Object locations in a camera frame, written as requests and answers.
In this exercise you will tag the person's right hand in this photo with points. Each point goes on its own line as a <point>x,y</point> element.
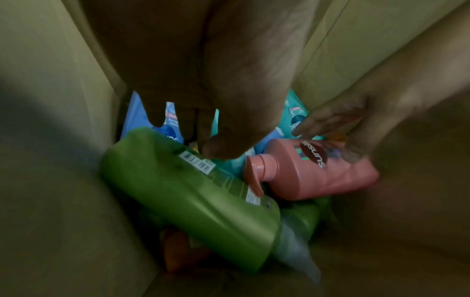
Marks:
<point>374,110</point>

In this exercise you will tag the person's left hand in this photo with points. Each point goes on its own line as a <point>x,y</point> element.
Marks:
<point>220,72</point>

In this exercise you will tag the large teal shampoo bottle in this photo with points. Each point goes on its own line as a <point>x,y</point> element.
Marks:
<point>299,116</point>

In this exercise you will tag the large pink shampoo bottle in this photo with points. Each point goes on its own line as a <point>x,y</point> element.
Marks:
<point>315,182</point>

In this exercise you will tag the large blue shampoo bottle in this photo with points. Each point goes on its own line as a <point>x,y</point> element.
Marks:
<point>134,119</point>

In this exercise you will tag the large green shampoo bottle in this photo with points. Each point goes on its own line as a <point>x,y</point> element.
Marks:
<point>304,214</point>
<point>191,208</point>

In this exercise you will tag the brown cardboard box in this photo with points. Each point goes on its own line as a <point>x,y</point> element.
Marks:
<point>44,87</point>

